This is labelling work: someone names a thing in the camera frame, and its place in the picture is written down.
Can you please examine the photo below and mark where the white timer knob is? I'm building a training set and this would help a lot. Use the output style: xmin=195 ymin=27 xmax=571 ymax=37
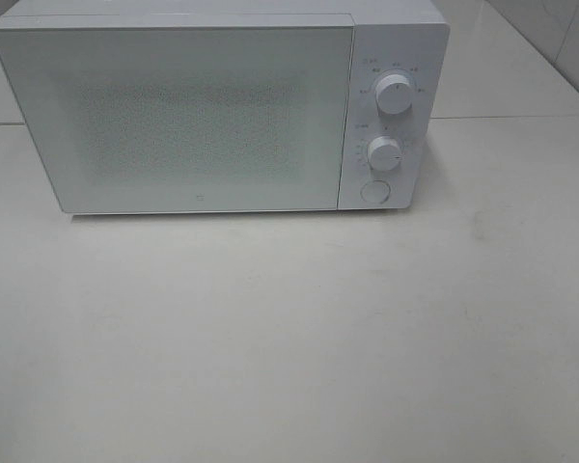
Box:
xmin=367 ymin=136 xmax=402 ymax=172

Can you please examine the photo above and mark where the white microwave door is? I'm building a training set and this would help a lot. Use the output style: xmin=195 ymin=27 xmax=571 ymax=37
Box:
xmin=0 ymin=27 xmax=352 ymax=214

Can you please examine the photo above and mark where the upper white power knob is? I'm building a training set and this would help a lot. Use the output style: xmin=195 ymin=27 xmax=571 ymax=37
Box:
xmin=374 ymin=69 xmax=416 ymax=116

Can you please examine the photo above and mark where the white microwave oven body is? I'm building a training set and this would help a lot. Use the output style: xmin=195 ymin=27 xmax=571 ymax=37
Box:
xmin=0 ymin=1 xmax=450 ymax=213

